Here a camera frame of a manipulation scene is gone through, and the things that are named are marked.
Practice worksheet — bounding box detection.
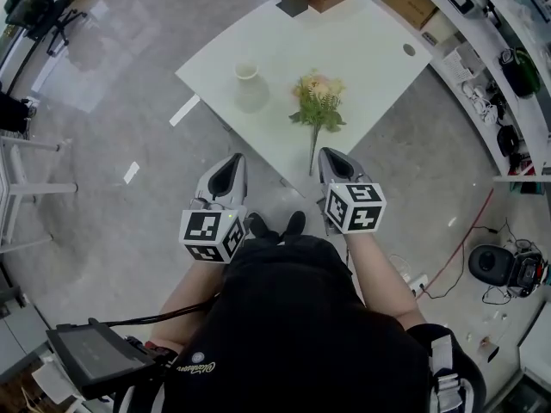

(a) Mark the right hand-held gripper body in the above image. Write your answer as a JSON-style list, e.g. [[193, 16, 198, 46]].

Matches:
[[317, 182, 387, 236]]

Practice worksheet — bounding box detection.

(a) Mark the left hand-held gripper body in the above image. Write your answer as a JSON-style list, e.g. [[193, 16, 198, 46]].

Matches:
[[178, 195, 254, 264]]

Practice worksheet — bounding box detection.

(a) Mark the yellow and peach flowers bouquet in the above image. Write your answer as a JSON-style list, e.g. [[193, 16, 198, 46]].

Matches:
[[288, 68, 348, 177]]

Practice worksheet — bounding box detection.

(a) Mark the white ribbed vase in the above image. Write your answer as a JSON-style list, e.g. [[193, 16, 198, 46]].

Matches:
[[232, 59, 271, 115]]

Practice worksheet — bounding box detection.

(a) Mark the person's left forearm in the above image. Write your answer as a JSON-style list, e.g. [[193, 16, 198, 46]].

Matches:
[[158, 254, 232, 348]]

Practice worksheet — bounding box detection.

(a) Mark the person's right forearm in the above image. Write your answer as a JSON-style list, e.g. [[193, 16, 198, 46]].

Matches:
[[344, 229, 428, 331]]

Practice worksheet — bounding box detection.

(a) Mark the person's left black shoe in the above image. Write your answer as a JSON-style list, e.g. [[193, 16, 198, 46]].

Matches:
[[246, 212, 281, 245]]

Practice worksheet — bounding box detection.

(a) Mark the person's black shoe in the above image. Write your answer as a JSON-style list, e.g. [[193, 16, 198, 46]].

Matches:
[[246, 212, 281, 245], [282, 210, 307, 243]]

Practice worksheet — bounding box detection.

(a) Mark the person's right black shoe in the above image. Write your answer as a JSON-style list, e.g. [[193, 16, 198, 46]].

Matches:
[[282, 210, 307, 243]]

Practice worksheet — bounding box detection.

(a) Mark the white power strip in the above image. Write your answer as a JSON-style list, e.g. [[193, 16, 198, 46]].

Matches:
[[401, 273, 430, 295]]

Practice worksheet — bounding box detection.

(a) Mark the white table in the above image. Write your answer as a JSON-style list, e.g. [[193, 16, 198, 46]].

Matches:
[[174, 0, 434, 200]]

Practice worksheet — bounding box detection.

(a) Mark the person's black shirt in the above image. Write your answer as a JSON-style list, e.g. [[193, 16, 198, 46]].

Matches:
[[161, 234, 436, 413]]

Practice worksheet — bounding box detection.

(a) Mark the bundle of white chargers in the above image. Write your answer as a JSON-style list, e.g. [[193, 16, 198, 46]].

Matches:
[[462, 82, 500, 125]]

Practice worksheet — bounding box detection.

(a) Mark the black round stool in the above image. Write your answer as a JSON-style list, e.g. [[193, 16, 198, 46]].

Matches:
[[467, 243, 517, 287]]

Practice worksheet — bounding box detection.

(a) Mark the white plastic basket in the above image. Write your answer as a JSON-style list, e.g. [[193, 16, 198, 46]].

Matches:
[[442, 46, 484, 83]]

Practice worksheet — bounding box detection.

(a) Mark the small black pouch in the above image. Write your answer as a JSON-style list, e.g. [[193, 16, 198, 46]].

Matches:
[[496, 124, 521, 157]]

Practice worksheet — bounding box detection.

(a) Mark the black tablet screen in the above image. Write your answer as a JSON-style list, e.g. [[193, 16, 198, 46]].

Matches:
[[45, 317, 157, 400]]

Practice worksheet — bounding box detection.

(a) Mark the white shelving unit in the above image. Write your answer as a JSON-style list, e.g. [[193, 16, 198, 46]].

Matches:
[[369, 0, 551, 184]]

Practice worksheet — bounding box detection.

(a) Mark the brown cardboard box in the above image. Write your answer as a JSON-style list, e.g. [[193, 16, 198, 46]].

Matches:
[[378, 0, 440, 31]]

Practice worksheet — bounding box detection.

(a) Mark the black electronic device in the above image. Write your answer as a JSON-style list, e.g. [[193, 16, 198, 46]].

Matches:
[[506, 238, 551, 299]]

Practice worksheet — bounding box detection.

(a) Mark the black and green bag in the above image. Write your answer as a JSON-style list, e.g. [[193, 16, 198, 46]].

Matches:
[[498, 47, 542, 99]]

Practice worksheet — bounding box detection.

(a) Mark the black mesh office chair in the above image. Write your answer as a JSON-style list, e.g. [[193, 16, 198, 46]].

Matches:
[[3, 0, 89, 57]]

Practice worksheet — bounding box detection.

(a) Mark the thick black cable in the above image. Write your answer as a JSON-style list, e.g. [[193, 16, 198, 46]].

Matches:
[[104, 299, 219, 329]]

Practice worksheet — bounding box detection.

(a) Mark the red floor cable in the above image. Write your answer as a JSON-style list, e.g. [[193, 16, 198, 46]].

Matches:
[[415, 187, 496, 299]]

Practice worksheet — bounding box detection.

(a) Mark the black backpack with grey straps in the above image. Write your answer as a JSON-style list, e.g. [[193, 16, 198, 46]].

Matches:
[[406, 323, 488, 413]]

